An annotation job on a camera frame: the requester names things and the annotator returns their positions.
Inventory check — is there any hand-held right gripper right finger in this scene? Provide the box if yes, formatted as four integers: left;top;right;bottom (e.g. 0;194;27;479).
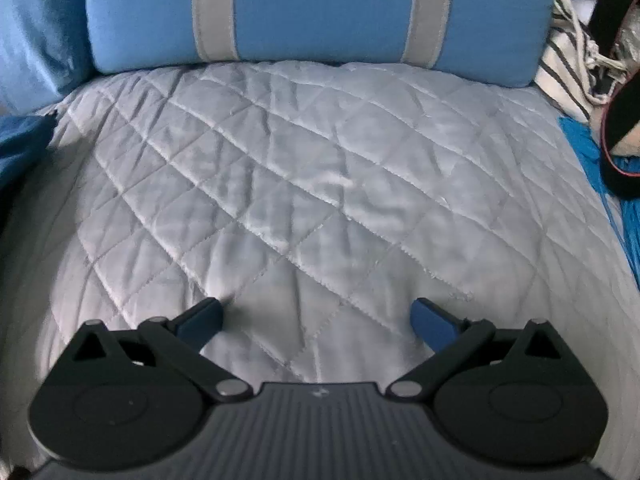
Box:
389;296;560;403

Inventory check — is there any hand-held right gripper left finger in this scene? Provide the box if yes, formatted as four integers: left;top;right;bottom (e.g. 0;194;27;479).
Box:
71;297;249;402

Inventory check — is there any blue and navy fleece jacket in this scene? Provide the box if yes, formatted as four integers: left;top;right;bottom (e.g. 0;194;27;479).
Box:
0;114;60;192

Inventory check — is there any grey quilted bedspread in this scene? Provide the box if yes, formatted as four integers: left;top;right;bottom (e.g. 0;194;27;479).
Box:
0;60;640;480

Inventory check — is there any white black-striped cloth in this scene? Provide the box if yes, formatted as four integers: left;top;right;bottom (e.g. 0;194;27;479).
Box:
534;0;622;127

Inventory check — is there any small blue grey-striped pillow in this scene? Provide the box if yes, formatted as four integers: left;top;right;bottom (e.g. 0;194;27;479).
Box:
81;0;557;89

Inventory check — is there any large blue grey-striped pillow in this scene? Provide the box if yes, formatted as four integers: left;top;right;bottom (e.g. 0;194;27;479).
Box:
0;0;97;117

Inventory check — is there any blue cable coil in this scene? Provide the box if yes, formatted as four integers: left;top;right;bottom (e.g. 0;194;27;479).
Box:
559;116;640;283

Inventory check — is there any black bag with strap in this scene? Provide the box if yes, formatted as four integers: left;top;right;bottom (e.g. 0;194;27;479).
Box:
589;0;640;197

